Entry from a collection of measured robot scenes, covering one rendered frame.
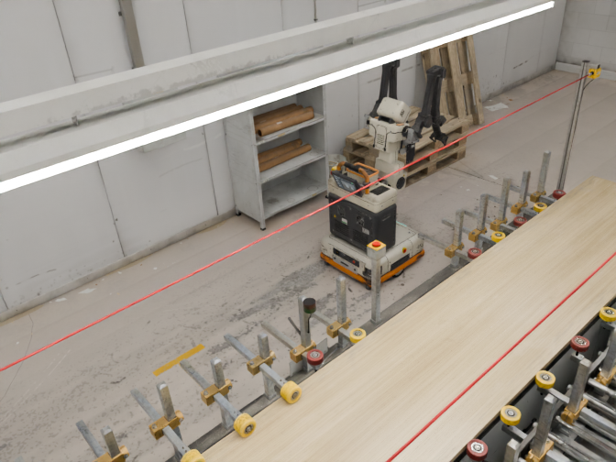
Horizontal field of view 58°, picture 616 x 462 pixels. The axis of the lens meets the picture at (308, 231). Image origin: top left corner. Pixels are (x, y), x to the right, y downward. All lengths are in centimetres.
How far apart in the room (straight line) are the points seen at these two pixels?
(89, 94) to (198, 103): 28
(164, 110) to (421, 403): 168
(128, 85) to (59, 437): 292
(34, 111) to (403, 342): 202
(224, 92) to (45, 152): 48
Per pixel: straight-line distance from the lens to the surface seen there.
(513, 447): 222
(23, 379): 450
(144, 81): 144
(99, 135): 140
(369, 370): 268
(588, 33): 1000
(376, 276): 300
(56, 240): 494
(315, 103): 559
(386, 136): 436
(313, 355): 275
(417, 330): 289
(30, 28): 449
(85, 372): 434
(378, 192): 426
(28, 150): 136
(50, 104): 136
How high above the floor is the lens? 283
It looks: 32 degrees down
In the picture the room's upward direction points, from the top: 4 degrees counter-clockwise
